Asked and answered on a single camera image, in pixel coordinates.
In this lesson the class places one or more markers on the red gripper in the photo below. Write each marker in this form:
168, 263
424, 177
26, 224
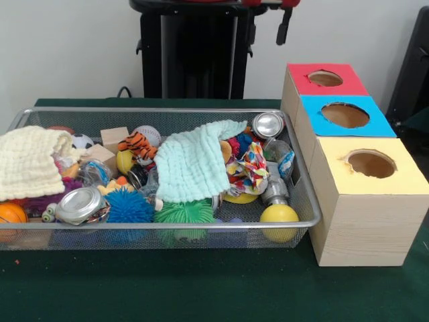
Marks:
268, 3

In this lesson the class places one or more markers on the colourful patterned cloth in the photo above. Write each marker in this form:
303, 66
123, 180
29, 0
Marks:
249, 167

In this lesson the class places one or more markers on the silver mesh bin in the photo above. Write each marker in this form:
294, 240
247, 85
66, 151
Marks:
167, 225

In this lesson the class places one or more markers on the wooden box with three holes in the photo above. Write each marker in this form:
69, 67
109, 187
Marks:
368, 228

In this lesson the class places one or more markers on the mint green cloth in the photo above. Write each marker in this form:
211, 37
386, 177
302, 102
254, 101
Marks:
191, 164

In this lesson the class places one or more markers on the white baseball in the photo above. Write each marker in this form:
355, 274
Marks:
149, 134

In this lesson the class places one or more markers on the tiger plush toy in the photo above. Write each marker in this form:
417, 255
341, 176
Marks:
137, 144

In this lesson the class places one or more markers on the dark green table cloth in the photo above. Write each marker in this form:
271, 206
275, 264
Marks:
167, 285
419, 134

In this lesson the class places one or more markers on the yellow ball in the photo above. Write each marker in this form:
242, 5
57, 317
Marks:
278, 216

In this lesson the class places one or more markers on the green spiky ball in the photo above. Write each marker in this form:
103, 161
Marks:
184, 213

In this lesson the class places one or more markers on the small soccer ball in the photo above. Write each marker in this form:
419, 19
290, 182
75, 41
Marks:
82, 142

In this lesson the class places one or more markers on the blue spiky ball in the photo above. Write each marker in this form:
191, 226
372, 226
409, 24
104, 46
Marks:
129, 206

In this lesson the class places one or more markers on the crushed silver can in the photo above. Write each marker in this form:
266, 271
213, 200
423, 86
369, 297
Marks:
78, 203

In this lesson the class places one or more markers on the cream knitted cloth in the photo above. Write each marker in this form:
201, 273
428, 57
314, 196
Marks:
30, 161

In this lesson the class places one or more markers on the orange basketball toy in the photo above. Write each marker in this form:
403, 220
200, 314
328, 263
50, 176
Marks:
11, 213

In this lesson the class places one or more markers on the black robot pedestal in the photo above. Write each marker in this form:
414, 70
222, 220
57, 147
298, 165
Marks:
201, 50

